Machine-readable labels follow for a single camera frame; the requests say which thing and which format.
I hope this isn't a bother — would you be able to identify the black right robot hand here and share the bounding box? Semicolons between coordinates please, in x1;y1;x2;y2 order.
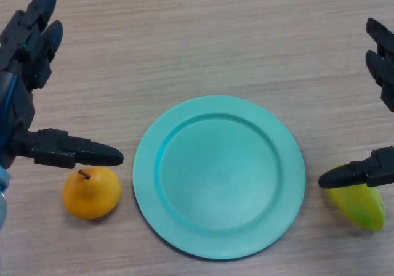
318;18;394;189

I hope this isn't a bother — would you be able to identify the yellow-green starfruit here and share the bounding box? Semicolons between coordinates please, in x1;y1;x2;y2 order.
326;164;386;232

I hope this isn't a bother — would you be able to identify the yellow pear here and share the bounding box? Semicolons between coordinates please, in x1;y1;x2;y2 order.
63;166;122;221

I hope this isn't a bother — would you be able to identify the green round plate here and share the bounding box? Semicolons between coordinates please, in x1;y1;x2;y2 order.
132;95;306;261

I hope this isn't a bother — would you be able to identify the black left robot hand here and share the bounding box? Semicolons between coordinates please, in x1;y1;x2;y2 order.
0;0;124;169

